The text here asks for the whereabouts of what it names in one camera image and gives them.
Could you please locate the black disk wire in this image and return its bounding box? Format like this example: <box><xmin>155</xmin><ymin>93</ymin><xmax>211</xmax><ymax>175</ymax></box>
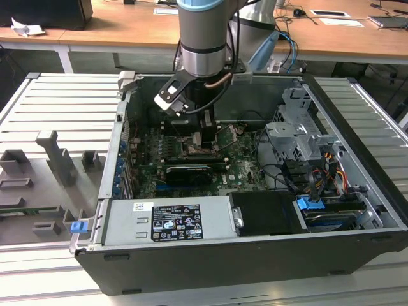
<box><xmin>307</xmin><ymin>159</ymin><xmax>320</xmax><ymax>203</ymax></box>

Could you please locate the black and silver PC case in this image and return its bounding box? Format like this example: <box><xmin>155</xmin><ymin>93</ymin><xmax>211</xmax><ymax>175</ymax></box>
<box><xmin>69</xmin><ymin>70</ymin><xmax>408</xmax><ymax>296</ymax></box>

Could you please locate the crumpled white paper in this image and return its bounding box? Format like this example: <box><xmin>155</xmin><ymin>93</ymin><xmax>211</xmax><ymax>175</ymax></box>
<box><xmin>11</xmin><ymin>17</ymin><xmax>46</xmax><ymax>38</ymax></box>

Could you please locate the black computer box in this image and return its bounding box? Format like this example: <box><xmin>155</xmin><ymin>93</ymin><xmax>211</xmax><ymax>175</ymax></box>
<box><xmin>0</xmin><ymin>0</ymin><xmax>94</xmax><ymax>31</ymax></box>

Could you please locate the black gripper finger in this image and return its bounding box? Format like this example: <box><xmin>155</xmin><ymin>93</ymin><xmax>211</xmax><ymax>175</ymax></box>
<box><xmin>198</xmin><ymin>108</ymin><xmax>218</xmax><ymax>151</ymax></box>

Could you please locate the green RAM stick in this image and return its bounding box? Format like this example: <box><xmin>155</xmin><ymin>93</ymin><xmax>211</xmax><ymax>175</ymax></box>
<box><xmin>0</xmin><ymin>206</ymin><xmax>60</xmax><ymax>215</ymax></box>

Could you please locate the thin wire locking lever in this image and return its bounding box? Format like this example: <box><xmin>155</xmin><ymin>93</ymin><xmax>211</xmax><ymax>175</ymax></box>
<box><xmin>165</xmin><ymin>120</ymin><xmax>184</xmax><ymax>143</ymax></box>

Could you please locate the silver perforated drive cage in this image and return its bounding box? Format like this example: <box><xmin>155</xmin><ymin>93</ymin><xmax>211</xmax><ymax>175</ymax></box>
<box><xmin>263</xmin><ymin>86</ymin><xmax>347</xmax><ymax>166</ymax></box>

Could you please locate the grey laptop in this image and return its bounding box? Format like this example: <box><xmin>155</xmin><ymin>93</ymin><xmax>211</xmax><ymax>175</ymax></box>
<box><xmin>368</xmin><ymin>14</ymin><xmax>408</xmax><ymax>32</ymax></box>

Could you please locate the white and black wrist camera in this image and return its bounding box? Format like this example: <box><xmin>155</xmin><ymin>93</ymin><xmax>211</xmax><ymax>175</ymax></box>
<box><xmin>154</xmin><ymin>75</ymin><xmax>192</xmax><ymax>111</ymax></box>

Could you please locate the white framed desk cable port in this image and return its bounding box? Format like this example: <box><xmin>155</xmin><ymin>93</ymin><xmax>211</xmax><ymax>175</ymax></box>
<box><xmin>310</xmin><ymin>9</ymin><xmax>352</xmax><ymax>18</ymax></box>

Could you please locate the blue cable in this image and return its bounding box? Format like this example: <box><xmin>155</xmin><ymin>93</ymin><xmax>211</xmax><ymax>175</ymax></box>
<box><xmin>279</xmin><ymin>30</ymin><xmax>300</xmax><ymax>76</ymax></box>

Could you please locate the green motherboard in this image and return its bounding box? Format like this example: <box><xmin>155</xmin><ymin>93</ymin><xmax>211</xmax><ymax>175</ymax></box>
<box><xmin>129</xmin><ymin>119</ymin><xmax>272</xmax><ymax>199</ymax></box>

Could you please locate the hard disk drive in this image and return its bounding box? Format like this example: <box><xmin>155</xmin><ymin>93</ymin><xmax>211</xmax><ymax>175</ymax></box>
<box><xmin>299</xmin><ymin>208</ymin><xmax>363</xmax><ymax>231</ymax></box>

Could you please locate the metal socket cover frame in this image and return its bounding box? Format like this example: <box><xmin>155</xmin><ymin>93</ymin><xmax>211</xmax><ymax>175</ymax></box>
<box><xmin>215</xmin><ymin>122</ymin><xmax>239</xmax><ymax>152</ymax></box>

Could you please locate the coloured power wire bundle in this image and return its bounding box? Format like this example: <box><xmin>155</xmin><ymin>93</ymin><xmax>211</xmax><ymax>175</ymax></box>
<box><xmin>310</xmin><ymin>152</ymin><xmax>350</xmax><ymax>195</ymax></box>

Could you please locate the blue case latch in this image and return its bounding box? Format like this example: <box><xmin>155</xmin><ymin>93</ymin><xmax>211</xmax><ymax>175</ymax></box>
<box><xmin>70</xmin><ymin>221</ymin><xmax>88</xmax><ymax>235</ymax></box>

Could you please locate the wooden desk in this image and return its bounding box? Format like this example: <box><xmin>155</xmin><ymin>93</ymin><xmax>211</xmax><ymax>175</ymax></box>
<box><xmin>0</xmin><ymin>0</ymin><xmax>408</xmax><ymax>74</ymax></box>

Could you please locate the black RAM slot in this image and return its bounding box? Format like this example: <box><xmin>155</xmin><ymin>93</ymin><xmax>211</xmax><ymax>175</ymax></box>
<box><xmin>164</xmin><ymin>155</ymin><xmax>228</xmax><ymax>163</ymax></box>

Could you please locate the black graphics card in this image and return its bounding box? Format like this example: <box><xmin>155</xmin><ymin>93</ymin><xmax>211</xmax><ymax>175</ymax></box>
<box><xmin>164</xmin><ymin>164</ymin><xmax>214</xmax><ymax>188</ymax></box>

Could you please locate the black CPU socket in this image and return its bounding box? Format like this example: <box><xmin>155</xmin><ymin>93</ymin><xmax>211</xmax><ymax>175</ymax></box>
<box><xmin>178</xmin><ymin>133</ymin><xmax>222</xmax><ymax>159</ymax></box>

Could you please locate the silver power supply with label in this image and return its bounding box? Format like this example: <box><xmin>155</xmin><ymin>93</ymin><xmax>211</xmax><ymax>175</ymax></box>
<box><xmin>102</xmin><ymin>194</ymin><xmax>240</xmax><ymax>247</ymax></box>

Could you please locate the grey parts rack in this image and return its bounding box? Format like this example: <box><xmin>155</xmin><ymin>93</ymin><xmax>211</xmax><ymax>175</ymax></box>
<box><xmin>0</xmin><ymin>129</ymin><xmax>109</xmax><ymax>247</ymax></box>

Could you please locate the pale blue teach pendant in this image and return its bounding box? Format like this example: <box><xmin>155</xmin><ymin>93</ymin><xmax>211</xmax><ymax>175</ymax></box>
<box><xmin>247</xmin><ymin>31</ymin><xmax>281</xmax><ymax>73</ymax></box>

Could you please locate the silver CPU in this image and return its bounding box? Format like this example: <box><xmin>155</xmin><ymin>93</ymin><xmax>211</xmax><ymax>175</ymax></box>
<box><xmin>186</xmin><ymin>142</ymin><xmax>205</xmax><ymax>156</ymax></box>

